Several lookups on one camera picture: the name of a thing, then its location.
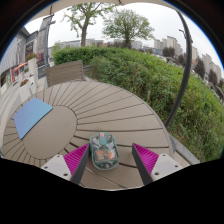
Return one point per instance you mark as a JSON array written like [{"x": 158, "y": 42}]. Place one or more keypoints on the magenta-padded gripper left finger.
[{"x": 60, "y": 165}]

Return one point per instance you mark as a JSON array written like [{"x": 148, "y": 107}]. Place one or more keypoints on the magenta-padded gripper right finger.
[{"x": 165, "y": 165}]

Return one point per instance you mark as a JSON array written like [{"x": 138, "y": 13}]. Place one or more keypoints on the blue mouse pad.
[{"x": 31, "y": 116}]

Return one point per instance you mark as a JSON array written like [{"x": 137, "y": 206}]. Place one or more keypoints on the white planter with flowers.
[
  {"x": 25, "y": 91},
  {"x": 33, "y": 85},
  {"x": 32, "y": 66}
]

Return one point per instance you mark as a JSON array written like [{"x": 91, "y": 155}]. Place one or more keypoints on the black curved parasol pole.
[{"x": 183, "y": 83}]

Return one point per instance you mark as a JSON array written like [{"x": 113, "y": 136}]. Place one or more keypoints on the brown slatted chair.
[{"x": 65, "y": 72}]

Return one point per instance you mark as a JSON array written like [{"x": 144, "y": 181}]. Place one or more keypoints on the group of apartment buildings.
[{"x": 170, "y": 43}]

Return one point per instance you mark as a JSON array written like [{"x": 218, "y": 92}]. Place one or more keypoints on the grey shopfront building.
[{"x": 16, "y": 50}]

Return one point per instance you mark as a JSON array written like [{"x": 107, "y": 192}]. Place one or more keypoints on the tall grey pillar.
[{"x": 40, "y": 36}]

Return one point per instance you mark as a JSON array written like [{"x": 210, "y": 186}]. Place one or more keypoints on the thin-trunk tree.
[{"x": 84, "y": 33}]

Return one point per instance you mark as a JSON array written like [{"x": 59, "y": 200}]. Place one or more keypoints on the bushy round tree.
[{"x": 126, "y": 26}]

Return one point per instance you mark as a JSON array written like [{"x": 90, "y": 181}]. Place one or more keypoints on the beige parasol canopy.
[{"x": 63, "y": 4}]

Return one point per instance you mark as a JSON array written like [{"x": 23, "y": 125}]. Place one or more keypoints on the grey lamp post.
[{"x": 46, "y": 46}]

